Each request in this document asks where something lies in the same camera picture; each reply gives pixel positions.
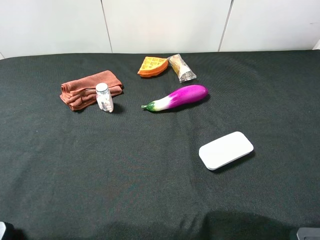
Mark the white rounded flat box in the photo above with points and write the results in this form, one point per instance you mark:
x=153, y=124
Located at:
x=225, y=150

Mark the black tablecloth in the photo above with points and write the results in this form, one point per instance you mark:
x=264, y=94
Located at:
x=136, y=175

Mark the orange toy waffle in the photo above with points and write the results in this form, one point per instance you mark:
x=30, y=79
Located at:
x=152, y=66

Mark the wrapped snack packet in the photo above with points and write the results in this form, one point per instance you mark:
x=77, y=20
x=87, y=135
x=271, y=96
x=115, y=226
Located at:
x=180, y=67

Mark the folded brown cloth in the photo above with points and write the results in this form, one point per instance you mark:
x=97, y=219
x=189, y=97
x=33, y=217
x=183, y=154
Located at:
x=79, y=94

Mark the purple toy eggplant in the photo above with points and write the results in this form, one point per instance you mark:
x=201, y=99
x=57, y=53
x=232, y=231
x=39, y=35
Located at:
x=185, y=95

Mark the clear pill bottle white cap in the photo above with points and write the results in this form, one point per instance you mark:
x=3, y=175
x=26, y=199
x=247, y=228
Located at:
x=104, y=98

